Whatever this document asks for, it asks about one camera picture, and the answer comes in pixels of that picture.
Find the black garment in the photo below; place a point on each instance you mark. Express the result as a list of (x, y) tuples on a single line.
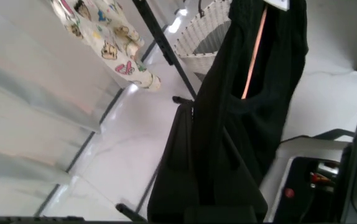
[(259, 109)]

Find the pink clothes hanger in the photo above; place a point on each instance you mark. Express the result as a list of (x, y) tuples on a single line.
[(254, 53)]

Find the white curtain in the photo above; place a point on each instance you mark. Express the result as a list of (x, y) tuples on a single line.
[(26, 77)]

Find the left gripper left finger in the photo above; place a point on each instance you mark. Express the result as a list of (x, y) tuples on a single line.
[(172, 186)]

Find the cream printed garment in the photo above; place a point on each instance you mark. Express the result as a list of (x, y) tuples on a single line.
[(113, 43)]

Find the black clothes rack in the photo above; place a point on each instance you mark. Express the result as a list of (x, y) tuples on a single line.
[(160, 40)]

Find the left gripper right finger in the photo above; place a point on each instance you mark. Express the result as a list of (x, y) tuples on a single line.
[(240, 193)]

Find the white laundry basket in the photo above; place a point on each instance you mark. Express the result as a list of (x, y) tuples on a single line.
[(203, 34)]

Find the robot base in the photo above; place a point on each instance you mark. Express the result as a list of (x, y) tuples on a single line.
[(352, 174)]

